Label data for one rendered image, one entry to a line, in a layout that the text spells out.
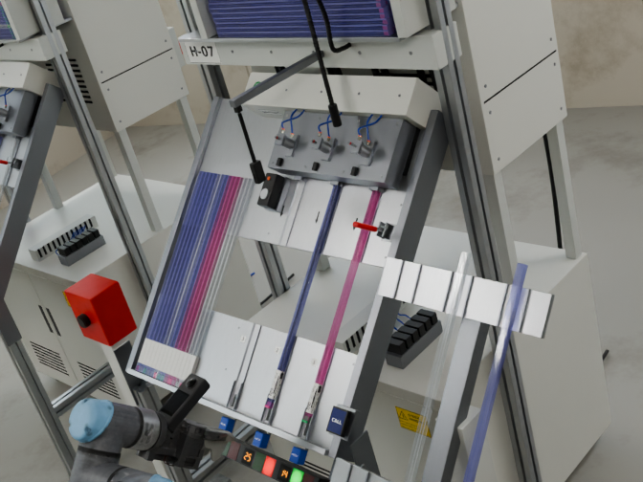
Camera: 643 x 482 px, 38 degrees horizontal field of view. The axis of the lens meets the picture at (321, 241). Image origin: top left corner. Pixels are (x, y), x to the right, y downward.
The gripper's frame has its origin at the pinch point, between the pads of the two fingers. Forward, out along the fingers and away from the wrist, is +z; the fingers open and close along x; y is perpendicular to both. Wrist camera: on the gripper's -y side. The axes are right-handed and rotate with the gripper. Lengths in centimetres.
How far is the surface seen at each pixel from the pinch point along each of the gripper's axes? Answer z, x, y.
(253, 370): 9.6, -8.8, -12.8
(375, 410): 44.8, -1.3, -11.6
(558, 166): 61, 18, -80
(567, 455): 102, 20, -14
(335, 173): 3, 3, -57
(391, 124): 3, 14, -68
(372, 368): 11.8, 20.5, -20.7
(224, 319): 9.4, -22.3, -21.4
